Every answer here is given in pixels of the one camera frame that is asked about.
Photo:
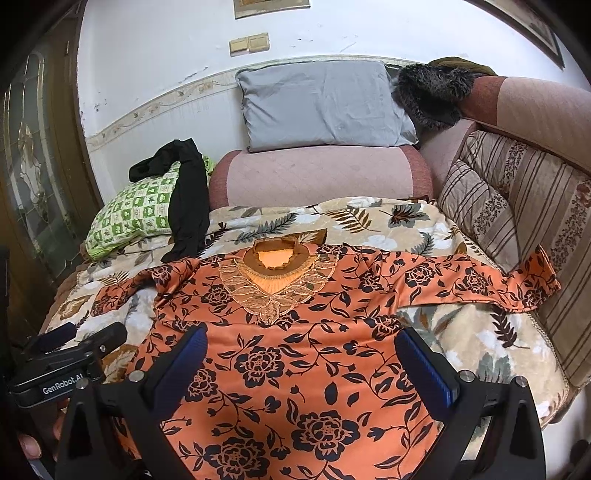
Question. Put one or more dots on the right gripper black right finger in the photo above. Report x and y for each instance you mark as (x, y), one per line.
(490, 430)

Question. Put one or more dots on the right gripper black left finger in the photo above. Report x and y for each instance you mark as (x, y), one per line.
(113, 431)

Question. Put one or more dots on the orange black floral blouse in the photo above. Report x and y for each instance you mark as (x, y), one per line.
(301, 378)

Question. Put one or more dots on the person's left hand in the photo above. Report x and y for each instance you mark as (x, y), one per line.
(31, 446)

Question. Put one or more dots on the beige leaf print blanket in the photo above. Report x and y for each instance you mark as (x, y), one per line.
(494, 345)

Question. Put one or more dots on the green white patterned pillow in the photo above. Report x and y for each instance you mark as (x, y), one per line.
(138, 211)

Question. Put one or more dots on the wooden glass panel door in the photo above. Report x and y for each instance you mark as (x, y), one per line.
(48, 193)

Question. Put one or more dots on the black garment on pillow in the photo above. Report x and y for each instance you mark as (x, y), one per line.
(188, 212)

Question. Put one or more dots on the striped floral sofa cushion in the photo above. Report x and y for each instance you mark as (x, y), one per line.
(510, 198)

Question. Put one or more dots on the pink quilted sofa armrest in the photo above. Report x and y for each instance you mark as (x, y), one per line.
(311, 175)

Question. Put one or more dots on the pink quilted sofa backrest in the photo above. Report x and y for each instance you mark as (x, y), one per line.
(549, 116)

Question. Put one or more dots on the dark fur trimmed coat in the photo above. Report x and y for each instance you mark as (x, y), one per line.
(431, 93)

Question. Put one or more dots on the grey pillow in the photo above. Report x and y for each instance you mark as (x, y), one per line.
(335, 102)

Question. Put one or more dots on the framed picture upper right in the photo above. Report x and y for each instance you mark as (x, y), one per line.
(530, 24)

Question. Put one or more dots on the beige wall switch plate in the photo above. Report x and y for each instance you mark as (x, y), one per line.
(249, 45)

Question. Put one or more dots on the framed picture on wall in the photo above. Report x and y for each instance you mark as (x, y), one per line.
(247, 8)

